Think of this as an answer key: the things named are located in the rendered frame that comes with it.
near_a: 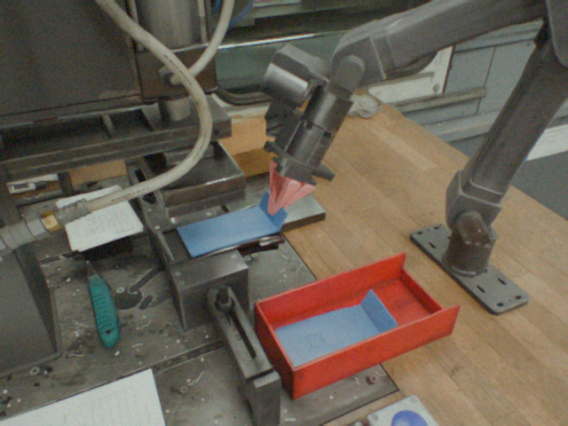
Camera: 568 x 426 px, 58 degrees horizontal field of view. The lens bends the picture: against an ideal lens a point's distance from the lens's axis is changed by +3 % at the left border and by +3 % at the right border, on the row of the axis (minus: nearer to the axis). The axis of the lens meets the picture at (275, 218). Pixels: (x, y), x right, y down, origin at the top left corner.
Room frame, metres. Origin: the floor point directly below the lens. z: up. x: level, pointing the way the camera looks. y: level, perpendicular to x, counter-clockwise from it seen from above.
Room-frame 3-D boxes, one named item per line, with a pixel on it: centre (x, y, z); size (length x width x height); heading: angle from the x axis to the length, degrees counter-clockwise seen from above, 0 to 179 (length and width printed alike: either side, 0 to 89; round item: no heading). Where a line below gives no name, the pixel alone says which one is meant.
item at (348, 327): (0.45, -0.08, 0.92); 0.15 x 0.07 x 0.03; 111
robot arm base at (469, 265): (0.60, -0.30, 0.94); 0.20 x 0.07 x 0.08; 25
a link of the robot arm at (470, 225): (0.60, -0.30, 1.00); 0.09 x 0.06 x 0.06; 165
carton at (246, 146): (0.92, 0.07, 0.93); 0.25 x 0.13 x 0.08; 115
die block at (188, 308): (0.57, 0.13, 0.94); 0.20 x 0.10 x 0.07; 25
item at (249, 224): (0.58, 0.06, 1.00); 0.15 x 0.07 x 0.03; 116
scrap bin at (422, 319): (0.46, -0.11, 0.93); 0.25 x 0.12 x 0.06; 115
